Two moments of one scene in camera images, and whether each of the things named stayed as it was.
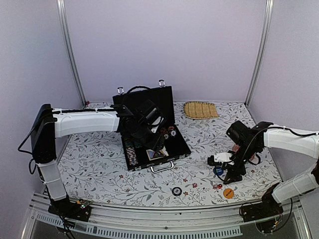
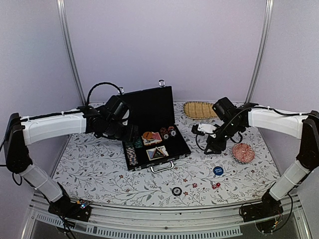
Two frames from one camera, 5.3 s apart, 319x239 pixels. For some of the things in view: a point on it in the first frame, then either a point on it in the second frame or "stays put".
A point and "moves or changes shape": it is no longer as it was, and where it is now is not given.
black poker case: [136, 156] stays put
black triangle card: [158, 154] stays put
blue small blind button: [219, 171] stays put
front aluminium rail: [177, 223] stays put
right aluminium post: [269, 9] stays put
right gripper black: [231, 174] -> [215, 145]
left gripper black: [156, 144] -> [133, 131]
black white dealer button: [177, 191] stays put
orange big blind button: [228, 193] moves or changes shape
